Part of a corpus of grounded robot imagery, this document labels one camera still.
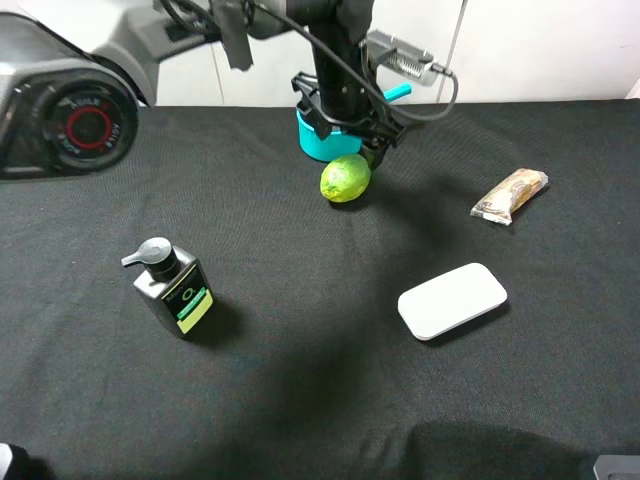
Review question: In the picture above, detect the clear wrapped snack packet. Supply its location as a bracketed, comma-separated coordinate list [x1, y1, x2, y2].
[470, 168, 548, 226]

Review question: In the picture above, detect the grey robot base left corner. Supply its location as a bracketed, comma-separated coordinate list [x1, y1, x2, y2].
[0, 443, 14, 480]

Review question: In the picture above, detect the white rounded flat box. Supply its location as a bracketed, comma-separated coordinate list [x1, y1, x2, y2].
[397, 263, 508, 341]

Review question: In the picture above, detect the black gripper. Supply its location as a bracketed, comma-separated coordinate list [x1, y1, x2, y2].
[291, 72, 406, 171]

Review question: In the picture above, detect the black tablecloth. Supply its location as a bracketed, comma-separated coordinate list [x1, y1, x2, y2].
[1, 100, 639, 479]

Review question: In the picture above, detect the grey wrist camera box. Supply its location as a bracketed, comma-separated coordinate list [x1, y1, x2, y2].
[364, 30, 438, 87]

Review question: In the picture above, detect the grey robot base right corner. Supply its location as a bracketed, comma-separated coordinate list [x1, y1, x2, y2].
[593, 455, 640, 480]

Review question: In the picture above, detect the black pump soap bottle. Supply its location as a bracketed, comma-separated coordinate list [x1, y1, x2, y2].
[121, 237, 214, 339]

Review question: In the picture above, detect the teal saucepan with handle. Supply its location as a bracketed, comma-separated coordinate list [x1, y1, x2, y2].
[296, 102, 386, 163]

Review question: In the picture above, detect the green lime fruit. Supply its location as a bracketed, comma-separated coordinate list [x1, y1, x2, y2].
[320, 154, 371, 203]

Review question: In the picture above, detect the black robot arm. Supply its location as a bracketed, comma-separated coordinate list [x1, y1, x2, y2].
[1, 1, 405, 182]

